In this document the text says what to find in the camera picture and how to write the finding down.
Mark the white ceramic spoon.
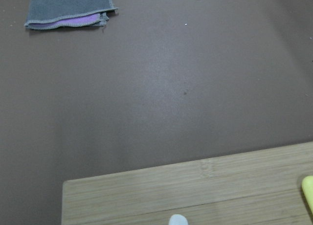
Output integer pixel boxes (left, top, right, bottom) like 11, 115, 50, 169
168, 214, 188, 225

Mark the bamboo cutting board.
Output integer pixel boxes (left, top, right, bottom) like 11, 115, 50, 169
61, 142, 313, 225

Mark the grey folded cloth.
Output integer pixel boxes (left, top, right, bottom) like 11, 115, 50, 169
24, 0, 118, 30

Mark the yellow plastic knife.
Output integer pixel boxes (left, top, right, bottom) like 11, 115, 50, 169
301, 176, 313, 213

